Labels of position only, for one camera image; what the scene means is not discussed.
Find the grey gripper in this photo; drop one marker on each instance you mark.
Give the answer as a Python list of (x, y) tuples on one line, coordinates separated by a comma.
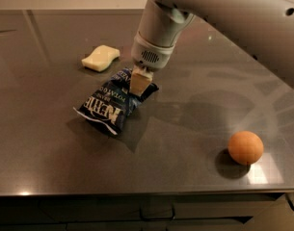
[(151, 55)]

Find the blue kettle chip bag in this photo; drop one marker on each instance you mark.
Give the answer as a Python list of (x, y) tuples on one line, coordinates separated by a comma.
[(112, 103)]

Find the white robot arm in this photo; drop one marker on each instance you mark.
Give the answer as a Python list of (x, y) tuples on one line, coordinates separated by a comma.
[(262, 28)]

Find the yellow sponge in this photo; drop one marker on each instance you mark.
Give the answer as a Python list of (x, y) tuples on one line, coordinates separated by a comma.
[(101, 58)]

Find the orange fruit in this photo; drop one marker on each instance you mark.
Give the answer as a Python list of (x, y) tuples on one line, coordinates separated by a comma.
[(245, 147)]

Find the black cabinet handle right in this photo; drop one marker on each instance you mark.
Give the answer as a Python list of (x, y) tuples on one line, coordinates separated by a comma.
[(289, 201)]

